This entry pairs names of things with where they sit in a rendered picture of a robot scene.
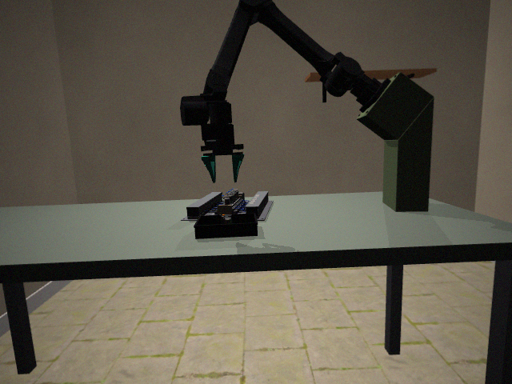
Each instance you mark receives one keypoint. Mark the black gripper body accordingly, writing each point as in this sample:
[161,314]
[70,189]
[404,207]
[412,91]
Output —
[224,150]

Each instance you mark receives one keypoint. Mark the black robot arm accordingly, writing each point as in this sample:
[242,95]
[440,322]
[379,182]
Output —
[211,105]

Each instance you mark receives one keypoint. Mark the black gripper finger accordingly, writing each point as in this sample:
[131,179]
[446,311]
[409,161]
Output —
[209,162]
[237,161]

